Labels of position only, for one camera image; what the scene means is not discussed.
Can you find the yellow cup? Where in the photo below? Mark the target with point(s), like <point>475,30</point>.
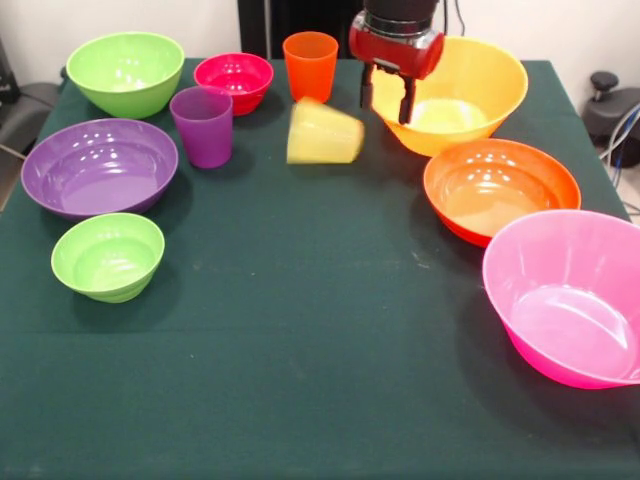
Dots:
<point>322,135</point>

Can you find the purple bowl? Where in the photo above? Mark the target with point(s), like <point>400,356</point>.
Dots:
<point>100,175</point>

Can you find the red bowl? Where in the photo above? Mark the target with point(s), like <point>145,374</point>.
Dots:
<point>240,75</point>

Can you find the orange cup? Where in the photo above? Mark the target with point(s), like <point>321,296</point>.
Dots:
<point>310,75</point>

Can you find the dark grey chair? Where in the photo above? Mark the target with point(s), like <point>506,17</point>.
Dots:
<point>30,110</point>

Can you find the large green bowl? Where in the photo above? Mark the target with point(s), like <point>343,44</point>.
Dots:
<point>125,95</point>

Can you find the black round equipment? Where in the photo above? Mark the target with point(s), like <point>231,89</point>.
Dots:
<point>607,110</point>

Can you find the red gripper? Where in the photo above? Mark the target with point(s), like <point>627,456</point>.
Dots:
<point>395,50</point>

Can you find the dark green tablecloth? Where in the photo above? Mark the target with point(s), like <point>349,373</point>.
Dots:
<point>300,300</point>

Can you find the pink bowl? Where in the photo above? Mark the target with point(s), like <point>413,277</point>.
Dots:
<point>560,280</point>

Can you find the small green bowl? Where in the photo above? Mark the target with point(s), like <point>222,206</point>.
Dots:
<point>107,260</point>

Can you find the purple cup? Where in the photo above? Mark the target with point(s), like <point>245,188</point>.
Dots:
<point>205,140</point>

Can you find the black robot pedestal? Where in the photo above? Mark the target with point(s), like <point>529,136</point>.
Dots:
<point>255,25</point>

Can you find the yellow bowl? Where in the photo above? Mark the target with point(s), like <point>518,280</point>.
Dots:
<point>490,85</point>

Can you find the orange bowl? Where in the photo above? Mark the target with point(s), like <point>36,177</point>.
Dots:
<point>500,185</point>

